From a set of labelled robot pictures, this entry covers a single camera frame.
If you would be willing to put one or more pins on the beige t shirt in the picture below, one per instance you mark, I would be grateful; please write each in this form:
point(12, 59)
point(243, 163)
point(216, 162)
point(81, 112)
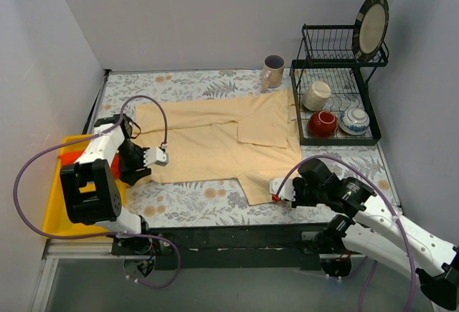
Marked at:
point(253, 139)

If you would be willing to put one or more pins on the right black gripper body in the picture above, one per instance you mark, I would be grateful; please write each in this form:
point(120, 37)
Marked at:
point(297, 194)

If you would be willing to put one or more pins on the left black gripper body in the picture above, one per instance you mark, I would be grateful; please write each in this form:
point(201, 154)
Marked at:
point(135, 161)

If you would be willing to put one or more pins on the floral table mat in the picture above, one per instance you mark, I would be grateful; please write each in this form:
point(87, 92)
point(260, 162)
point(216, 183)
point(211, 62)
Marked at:
point(212, 203)

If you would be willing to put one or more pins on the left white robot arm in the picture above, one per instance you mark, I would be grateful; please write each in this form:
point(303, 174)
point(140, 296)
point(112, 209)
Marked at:
point(101, 206)

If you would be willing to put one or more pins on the cream ceramic cup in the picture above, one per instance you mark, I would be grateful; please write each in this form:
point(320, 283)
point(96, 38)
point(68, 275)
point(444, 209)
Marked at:
point(316, 96)

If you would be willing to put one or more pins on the black rimmed beige plate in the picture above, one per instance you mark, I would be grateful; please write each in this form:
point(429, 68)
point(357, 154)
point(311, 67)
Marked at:
point(370, 28)

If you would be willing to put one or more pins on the yellow plastic tray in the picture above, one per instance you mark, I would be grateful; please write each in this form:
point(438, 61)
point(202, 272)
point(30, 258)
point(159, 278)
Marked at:
point(56, 221)

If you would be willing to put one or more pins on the red bowl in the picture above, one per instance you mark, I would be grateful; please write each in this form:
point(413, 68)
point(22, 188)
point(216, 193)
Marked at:
point(322, 124)

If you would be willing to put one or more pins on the pink ceramic mug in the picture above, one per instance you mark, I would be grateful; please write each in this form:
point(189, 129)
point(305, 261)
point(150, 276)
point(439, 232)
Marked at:
point(272, 72)

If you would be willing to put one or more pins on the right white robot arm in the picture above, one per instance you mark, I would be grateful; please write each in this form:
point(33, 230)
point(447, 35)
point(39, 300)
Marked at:
point(367, 223)

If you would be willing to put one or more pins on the aluminium frame rail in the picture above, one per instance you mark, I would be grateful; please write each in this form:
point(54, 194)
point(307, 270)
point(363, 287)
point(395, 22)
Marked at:
point(83, 248)

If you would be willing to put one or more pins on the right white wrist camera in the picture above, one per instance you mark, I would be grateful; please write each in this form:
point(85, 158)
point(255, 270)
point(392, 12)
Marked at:
point(282, 192)

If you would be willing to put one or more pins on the white blue patterned bowl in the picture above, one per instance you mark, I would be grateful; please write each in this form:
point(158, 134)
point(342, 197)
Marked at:
point(354, 121)

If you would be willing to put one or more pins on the orange red cloth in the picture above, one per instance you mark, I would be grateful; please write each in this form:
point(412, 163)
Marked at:
point(71, 157)

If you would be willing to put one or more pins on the black wire dish rack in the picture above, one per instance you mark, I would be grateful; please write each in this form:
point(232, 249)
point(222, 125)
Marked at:
point(325, 55)

